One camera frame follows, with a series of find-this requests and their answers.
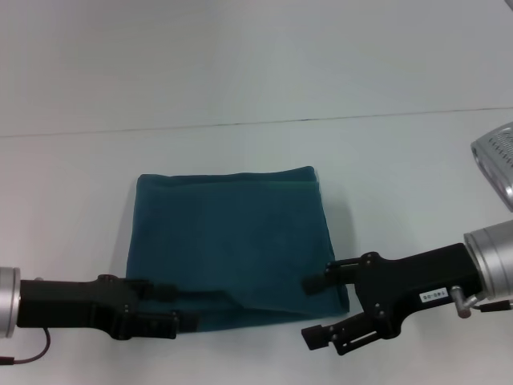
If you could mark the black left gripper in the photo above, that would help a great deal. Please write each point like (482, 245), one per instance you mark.
(72, 305)

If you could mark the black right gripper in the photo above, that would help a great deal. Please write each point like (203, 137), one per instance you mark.
(417, 288)

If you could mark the teal blue t-shirt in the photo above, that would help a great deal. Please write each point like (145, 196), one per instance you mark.
(232, 240)

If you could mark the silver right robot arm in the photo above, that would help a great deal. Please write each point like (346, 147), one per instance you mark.
(495, 256)

